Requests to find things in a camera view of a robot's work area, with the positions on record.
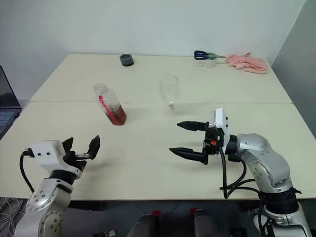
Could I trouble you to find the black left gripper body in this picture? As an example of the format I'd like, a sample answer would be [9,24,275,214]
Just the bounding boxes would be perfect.
[62,150,88,174]

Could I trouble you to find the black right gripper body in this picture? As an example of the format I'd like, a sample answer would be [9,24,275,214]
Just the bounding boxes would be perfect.
[202,121,225,165]

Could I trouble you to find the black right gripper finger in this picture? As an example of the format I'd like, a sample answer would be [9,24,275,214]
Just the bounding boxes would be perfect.
[169,147,205,163]
[176,120,207,132]

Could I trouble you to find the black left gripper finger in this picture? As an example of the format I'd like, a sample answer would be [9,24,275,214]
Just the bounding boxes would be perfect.
[86,134,101,161]
[61,136,75,152]

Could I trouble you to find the clear bottle with red strip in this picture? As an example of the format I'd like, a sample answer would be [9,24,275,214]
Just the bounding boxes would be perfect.
[93,83,128,127]

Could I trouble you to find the clear tape roll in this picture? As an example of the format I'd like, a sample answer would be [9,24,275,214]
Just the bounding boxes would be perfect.
[202,58,218,69]

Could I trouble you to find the dark grey rounded shape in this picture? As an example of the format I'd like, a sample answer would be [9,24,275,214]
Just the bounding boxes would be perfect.
[127,213,161,237]
[192,209,222,237]

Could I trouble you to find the dark grey laptop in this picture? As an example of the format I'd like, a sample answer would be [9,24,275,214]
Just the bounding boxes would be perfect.
[0,65,23,139]

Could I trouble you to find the pink cloth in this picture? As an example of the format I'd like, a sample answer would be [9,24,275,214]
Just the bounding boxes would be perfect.
[225,51,269,75]

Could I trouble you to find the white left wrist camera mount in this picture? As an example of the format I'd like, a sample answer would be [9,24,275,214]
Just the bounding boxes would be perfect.
[29,140,84,180]

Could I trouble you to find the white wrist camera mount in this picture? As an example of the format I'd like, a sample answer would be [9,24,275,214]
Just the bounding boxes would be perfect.
[29,140,84,180]
[209,107,232,158]

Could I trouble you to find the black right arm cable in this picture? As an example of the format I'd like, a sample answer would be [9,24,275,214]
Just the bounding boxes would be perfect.
[217,144,260,200]

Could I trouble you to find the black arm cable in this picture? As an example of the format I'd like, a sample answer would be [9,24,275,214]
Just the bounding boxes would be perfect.
[19,148,36,194]
[217,144,260,200]

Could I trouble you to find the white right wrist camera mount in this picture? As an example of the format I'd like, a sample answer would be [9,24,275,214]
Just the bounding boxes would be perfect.
[209,107,232,158]

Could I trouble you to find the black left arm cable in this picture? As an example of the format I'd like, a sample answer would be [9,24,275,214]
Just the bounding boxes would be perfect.
[19,148,36,194]

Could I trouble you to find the blue handled scissors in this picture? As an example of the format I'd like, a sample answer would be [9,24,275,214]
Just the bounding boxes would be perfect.
[194,50,228,61]

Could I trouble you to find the white floor cable bundle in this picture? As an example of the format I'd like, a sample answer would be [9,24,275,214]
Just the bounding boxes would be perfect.
[0,197,28,223]

